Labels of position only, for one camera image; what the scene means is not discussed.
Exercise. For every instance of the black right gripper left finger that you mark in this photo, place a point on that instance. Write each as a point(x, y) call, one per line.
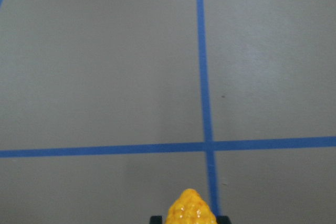
point(156, 220)

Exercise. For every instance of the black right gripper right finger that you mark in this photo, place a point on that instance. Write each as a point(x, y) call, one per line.
point(223, 220)

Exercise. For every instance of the yellow corn cob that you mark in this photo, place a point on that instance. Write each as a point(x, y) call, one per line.
point(190, 208)

